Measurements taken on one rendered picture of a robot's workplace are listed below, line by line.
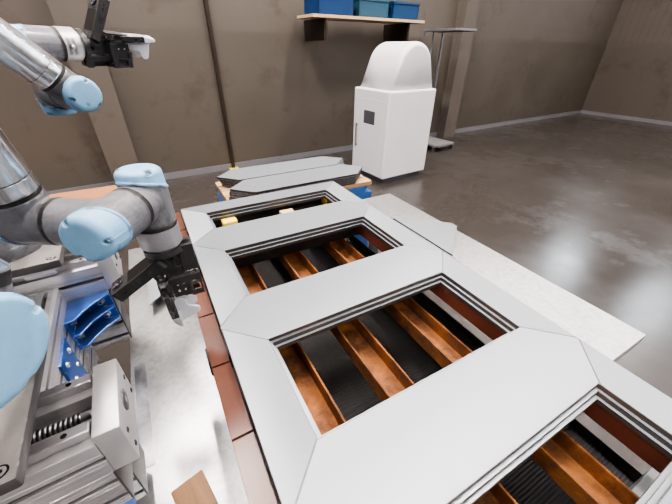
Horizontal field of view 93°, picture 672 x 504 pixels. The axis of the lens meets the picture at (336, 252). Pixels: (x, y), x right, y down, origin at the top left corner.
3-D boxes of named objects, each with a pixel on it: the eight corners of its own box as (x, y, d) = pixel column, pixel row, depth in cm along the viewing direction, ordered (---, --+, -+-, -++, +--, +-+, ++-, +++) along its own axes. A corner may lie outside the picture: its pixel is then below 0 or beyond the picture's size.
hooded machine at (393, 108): (379, 185, 398) (392, 40, 318) (349, 171, 444) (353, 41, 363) (423, 174, 434) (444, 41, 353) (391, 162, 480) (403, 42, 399)
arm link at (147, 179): (95, 175, 51) (128, 160, 58) (120, 235, 57) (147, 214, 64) (143, 177, 51) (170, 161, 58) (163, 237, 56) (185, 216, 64)
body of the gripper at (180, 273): (205, 295, 69) (192, 247, 62) (161, 308, 65) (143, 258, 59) (199, 276, 74) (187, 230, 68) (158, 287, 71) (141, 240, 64)
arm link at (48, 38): (6, 66, 77) (-14, 22, 72) (59, 65, 85) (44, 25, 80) (19, 67, 73) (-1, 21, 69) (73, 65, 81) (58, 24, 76)
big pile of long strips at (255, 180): (337, 162, 214) (337, 153, 211) (371, 180, 184) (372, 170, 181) (215, 182, 181) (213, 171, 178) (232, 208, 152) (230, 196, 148)
